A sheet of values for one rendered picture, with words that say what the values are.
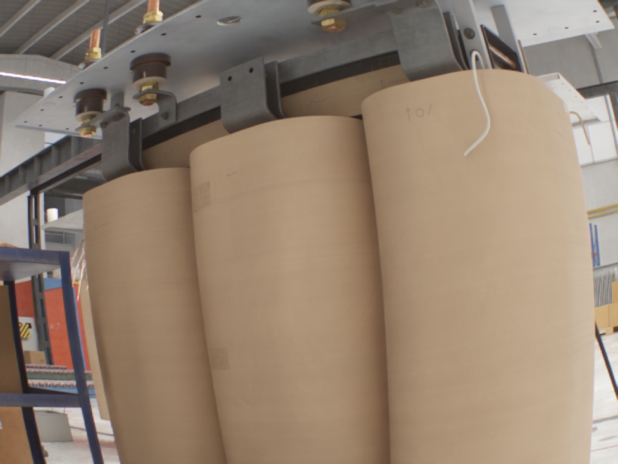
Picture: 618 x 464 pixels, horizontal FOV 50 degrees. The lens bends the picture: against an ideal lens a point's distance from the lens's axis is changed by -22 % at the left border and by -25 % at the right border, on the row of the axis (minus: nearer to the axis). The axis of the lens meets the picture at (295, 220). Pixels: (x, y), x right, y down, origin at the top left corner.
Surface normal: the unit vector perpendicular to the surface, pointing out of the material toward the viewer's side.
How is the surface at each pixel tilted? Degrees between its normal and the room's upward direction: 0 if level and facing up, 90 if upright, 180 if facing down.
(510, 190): 90
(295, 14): 180
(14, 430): 90
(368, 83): 90
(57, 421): 90
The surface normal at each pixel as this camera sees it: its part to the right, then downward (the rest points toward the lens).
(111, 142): -0.62, -0.07
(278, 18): 0.10, 0.98
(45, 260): 0.74, -0.18
